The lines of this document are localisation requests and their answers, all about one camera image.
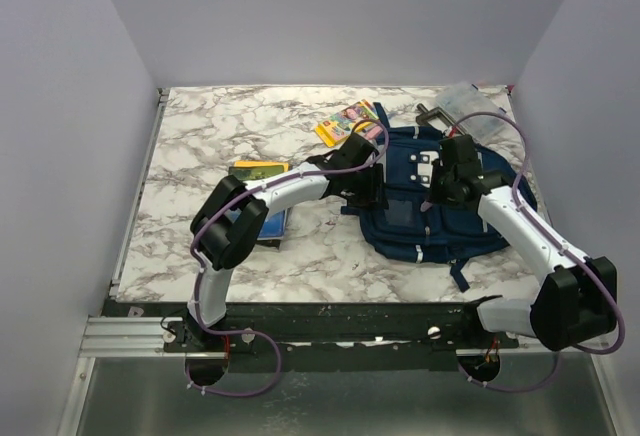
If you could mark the navy blue student backpack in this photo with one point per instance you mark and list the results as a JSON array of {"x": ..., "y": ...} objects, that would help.
[{"x": 412, "y": 230}]

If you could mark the aluminium extrusion rail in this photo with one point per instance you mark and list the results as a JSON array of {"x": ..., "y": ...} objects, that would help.
[{"x": 124, "y": 337}]

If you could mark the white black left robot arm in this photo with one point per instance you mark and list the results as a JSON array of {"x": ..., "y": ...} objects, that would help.
[{"x": 226, "y": 228}]

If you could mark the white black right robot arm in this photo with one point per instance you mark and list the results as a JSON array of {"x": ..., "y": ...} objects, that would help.
[{"x": 576, "y": 300}]

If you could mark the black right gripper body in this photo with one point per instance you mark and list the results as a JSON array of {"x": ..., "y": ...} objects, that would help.
[{"x": 441, "y": 189}]

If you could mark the clear plastic organizer box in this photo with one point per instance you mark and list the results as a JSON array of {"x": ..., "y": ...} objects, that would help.
[{"x": 464, "y": 98}]

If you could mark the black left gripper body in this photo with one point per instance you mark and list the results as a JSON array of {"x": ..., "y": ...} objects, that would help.
[{"x": 364, "y": 188}]

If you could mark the dark metal T-handle tool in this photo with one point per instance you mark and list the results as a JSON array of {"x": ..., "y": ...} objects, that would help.
[{"x": 426, "y": 117}]

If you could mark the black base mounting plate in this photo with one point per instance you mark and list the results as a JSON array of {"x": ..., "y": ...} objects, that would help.
[{"x": 314, "y": 337}]

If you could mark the yellow crayon box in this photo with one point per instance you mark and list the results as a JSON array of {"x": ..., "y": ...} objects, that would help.
[{"x": 335, "y": 129}]

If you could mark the Animal Farm book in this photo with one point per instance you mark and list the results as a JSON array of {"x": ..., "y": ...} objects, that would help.
[{"x": 273, "y": 229}]

